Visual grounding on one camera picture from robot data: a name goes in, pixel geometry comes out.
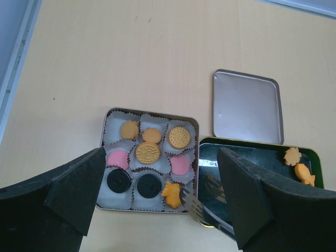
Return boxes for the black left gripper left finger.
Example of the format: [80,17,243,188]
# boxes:
[1,148,106,251]

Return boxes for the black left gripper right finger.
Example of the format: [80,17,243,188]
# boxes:
[217,148,335,251]

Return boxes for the silver metal tongs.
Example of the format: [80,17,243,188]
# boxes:
[179,174,235,239]

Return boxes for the black round sandwich cookie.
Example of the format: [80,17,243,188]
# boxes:
[107,169,131,194]

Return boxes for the pink round cookie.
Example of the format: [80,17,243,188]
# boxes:
[107,150,129,170]
[170,155,191,176]

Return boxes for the orange fish cookie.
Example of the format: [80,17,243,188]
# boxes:
[161,181,182,209]

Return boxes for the plain round orange cookie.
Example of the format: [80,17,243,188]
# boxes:
[120,120,139,140]

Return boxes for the dotted round yellow cookie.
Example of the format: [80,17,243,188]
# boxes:
[168,127,191,150]

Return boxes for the black gold-rimmed tray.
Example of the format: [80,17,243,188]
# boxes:
[197,136,325,241]

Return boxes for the large fish-shaped cookie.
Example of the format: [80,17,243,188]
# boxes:
[295,163,316,187]

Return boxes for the leaf-shaped orange cookie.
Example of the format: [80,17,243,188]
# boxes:
[283,147,302,166]

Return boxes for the brown tin lid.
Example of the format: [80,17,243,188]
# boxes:
[212,69,284,144]

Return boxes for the brown cookie tin box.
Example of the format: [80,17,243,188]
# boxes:
[96,108,199,214]

